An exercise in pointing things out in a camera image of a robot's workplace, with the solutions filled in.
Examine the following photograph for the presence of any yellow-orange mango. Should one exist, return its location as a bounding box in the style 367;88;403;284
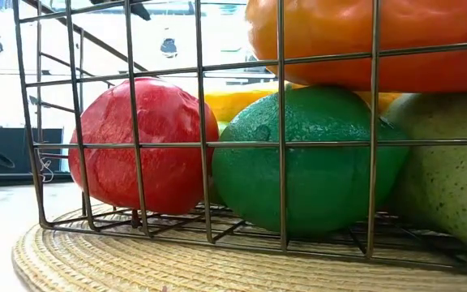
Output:
203;80;403;123

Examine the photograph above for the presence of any gold wire basket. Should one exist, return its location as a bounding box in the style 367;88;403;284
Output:
11;0;467;273

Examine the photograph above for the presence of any red apple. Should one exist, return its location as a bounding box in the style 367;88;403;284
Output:
67;77;221;217

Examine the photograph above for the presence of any deep green lime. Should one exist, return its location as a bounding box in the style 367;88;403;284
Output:
211;85;411;236

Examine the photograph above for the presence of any red-orange mango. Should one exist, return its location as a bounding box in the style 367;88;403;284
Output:
244;0;467;94

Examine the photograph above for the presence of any pale green speckled pear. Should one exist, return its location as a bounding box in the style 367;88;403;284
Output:
382;92;467;255

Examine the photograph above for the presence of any round woven straw placemat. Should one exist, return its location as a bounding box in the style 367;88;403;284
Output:
11;201;467;292

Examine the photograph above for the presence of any thin white string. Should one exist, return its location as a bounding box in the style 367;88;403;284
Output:
37;156;55;184

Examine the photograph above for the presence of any black low wall panel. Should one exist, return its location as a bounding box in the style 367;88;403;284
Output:
0;127;65;184

